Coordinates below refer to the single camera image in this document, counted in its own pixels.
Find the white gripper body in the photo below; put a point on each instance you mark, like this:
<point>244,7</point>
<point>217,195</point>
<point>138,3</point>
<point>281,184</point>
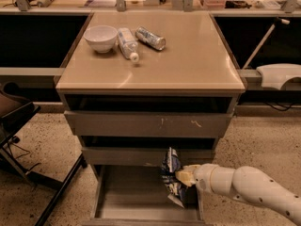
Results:
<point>203,177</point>

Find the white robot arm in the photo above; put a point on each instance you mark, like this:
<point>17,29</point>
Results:
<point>245,184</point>

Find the dark items on shelf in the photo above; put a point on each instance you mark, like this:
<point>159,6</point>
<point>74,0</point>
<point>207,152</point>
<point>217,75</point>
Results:
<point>237,4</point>

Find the open bottom grey drawer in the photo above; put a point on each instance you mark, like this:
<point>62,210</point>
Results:
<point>137,196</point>

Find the top grey drawer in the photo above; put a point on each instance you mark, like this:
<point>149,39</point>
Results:
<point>146,124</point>

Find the silver blue drink can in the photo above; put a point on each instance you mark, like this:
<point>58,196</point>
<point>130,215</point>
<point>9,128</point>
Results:
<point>156,42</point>

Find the clear plastic water bottle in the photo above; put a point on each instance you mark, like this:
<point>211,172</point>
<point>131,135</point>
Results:
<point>127,44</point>

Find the white ceramic bowl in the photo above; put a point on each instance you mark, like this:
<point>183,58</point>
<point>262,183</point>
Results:
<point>101,38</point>

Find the blue chip bag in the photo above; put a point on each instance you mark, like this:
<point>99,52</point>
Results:
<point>177,191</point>

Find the grey three-drawer cabinet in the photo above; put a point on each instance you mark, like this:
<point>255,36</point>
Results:
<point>194,74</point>

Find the middle grey drawer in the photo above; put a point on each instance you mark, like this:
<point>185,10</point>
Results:
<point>147,157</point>

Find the black chair frame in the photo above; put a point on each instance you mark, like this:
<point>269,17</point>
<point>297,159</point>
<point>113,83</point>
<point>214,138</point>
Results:
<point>36,172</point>

